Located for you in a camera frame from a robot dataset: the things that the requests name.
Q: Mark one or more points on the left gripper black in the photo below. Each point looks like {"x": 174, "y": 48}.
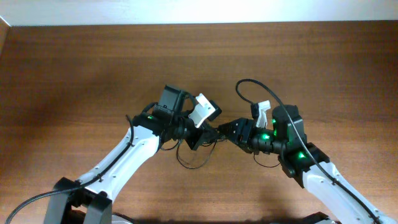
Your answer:
{"x": 199, "y": 134}

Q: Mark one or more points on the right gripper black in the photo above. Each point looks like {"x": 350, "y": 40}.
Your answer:
{"x": 245, "y": 125}

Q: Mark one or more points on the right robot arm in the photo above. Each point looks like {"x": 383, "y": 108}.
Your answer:
{"x": 307, "y": 164}

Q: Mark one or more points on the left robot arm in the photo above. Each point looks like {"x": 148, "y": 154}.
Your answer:
{"x": 178, "y": 115}

